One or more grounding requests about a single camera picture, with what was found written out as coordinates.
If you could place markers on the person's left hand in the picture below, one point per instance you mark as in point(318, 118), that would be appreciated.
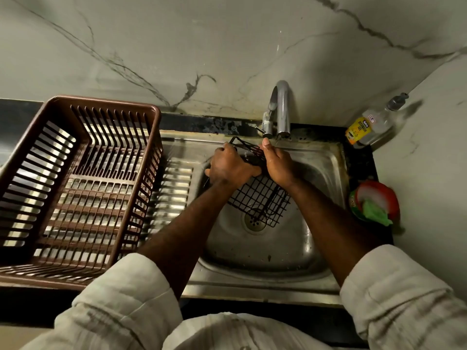
point(229, 166)

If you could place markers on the person's right hand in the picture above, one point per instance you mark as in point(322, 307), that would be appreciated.
point(279, 166)

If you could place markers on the person's left thumb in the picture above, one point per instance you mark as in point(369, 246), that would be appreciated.
point(251, 172)

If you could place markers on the person's right thumb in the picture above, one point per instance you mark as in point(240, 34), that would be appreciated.
point(267, 147)

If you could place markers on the person's left forearm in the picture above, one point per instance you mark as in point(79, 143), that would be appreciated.
point(192, 229)

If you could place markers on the person's right forearm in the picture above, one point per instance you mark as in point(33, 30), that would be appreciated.
point(330, 229)

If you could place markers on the chrome faucet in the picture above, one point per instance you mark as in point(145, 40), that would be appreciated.
point(279, 109)

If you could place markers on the stainless steel sink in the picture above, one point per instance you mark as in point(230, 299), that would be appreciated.
point(266, 244)

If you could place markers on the clear dish soap bottle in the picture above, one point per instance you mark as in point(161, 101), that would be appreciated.
point(374, 123)

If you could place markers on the red round soap tub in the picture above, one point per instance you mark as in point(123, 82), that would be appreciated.
point(379, 198)

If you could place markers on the green scrub pad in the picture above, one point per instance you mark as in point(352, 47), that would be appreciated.
point(375, 212)

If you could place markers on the person's white shirt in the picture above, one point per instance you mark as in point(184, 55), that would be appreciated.
point(233, 309)

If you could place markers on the brown plastic dish basket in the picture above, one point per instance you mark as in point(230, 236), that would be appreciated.
point(78, 189)

